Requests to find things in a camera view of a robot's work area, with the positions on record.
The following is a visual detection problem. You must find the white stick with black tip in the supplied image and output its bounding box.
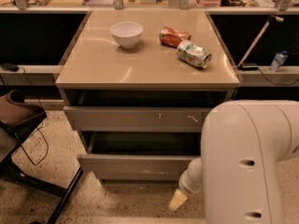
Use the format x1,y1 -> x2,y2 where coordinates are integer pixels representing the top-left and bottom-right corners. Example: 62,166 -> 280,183
237,15 -> 284,69

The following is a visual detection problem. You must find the grey drawer cabinet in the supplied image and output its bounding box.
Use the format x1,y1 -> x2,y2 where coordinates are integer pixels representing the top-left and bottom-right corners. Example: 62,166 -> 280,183
55,8 -> 241,185

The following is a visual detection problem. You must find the black power adapter left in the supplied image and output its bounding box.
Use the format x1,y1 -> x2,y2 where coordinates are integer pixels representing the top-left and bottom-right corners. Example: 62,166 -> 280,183
0,63 -> 19,72

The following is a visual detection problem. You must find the grey top drawer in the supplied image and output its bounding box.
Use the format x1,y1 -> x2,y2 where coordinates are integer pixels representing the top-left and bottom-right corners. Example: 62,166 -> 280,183
64,106 -> 210,133

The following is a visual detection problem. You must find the crushed orange can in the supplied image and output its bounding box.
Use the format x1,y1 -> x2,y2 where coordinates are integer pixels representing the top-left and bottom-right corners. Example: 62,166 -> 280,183
159,26 -> 191,48

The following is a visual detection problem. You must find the white ceramic bowl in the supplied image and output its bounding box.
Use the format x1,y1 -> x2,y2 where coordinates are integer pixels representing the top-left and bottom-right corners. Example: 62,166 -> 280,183
110,21 -> 143,49

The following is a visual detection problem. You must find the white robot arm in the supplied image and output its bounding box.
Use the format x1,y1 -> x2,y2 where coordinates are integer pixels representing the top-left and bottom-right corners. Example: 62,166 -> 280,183
169,100 -> 299,224

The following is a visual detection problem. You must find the grey drawer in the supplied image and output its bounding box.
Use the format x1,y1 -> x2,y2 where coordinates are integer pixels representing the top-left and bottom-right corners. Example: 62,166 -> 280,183
64,106 -> 210,133
78,132 -> 201,181

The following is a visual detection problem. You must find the black device on ledge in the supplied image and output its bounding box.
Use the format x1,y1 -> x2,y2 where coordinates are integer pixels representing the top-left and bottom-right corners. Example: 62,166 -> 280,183
239,63 -> 259,71

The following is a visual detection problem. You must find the black cable on floor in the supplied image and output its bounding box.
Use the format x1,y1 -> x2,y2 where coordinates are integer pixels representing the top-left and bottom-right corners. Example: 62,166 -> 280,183
18,66 -> 50,167

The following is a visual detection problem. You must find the plastic water bottle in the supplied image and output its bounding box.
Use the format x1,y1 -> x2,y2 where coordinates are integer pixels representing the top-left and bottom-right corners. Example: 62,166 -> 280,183
269,50 -> 288,72

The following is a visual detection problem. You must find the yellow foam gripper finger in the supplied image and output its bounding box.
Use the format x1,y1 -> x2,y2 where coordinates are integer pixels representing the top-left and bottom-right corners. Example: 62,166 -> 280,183
169,189 -> 188,211

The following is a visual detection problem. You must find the brown office chair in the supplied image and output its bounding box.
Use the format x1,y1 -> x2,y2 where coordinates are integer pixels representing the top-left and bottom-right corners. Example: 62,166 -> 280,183
0,90 -> 83,224

